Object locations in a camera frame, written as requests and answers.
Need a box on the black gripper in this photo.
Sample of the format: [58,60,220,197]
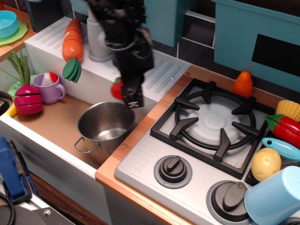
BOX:
[113,28,154,109]

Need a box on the red toy strawberry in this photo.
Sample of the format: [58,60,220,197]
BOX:
[111,77,124,101]

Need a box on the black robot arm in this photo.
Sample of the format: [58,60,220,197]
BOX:
[88,0,154,109]

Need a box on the stainless steel pot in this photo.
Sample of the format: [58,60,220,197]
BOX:
[74,101,135,165]

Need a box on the grey toy faucet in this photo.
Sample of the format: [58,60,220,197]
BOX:
[87,6,113,62]

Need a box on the purple toy mug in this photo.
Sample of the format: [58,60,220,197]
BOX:
[33,73,66,105]

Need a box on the black stove grate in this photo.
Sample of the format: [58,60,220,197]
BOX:
[150,79,274,179]

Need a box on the red white item in mug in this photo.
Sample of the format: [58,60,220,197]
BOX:
[41,72,58,86]

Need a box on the left black stove knob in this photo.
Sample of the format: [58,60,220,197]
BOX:
[154,155,193,189]

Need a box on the black stove knob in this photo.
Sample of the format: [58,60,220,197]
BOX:
[206,180,253,225]
[154,155,193,189]

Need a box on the magenta toy radish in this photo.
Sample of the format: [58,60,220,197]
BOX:
[0,50,44,116]

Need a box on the small orange toy carrot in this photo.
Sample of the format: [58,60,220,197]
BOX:
[232,71,253,98]

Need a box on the green toy vegetable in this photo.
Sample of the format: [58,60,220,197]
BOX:
[8,75,37,99]

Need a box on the yellow toy piece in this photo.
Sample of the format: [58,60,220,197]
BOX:
[5,103,17,118]

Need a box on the green plate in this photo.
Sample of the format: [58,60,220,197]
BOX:
[0,20,28,45]

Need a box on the right black stove knob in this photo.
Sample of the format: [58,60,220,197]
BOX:
[206,180,253,225]

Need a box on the teal bowl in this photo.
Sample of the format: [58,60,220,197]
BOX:
[0,10,19,38]

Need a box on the blue device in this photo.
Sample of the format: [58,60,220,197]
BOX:
[0,137,33,205]

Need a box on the yellow toy potato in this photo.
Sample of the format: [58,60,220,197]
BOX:
[251,148,282,182]

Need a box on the red toy chili pepper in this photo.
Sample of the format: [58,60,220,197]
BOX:
[264,114,300,149]

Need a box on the yellow toy corn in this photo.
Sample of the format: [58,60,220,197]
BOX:
[276,100,300,122]

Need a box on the light blue plastic cup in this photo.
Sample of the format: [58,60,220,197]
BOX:
[244,166,300,225]

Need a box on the black hose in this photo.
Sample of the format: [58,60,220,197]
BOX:
[0,90,14,116]

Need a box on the teal toy utensil handle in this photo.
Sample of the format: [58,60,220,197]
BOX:
[262,137,300,162]

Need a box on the black braided cable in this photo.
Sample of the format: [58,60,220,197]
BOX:
[0,193,16,225]

